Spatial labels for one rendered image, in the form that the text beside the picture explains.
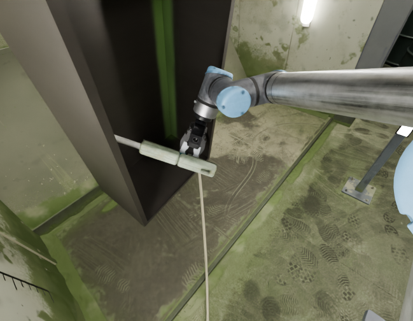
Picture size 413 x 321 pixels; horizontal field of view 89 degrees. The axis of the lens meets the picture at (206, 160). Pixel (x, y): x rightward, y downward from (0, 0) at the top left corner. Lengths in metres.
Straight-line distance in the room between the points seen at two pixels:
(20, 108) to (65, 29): 1.53
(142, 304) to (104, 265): 0.38
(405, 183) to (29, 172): 1.94
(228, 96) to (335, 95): 0.27
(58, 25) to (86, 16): 0.45
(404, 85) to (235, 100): 0.37
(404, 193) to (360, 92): 0.25
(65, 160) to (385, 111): 1.87
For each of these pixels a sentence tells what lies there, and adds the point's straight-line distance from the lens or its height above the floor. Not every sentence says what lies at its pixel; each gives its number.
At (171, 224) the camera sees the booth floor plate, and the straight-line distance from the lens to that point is 1.68.
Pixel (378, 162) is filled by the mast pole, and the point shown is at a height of 0.35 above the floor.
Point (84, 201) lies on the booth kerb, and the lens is 2.00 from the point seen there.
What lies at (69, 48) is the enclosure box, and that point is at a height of 1.38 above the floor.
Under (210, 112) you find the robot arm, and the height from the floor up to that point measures 1.08.
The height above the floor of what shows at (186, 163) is 0.91.
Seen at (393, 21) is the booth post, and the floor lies 0.96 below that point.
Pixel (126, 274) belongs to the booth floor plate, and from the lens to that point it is 1.63.
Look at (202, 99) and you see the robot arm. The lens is 0.75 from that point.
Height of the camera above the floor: 1.50
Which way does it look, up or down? 46 degrees down
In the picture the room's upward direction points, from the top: 6 degrees counter-clockwise
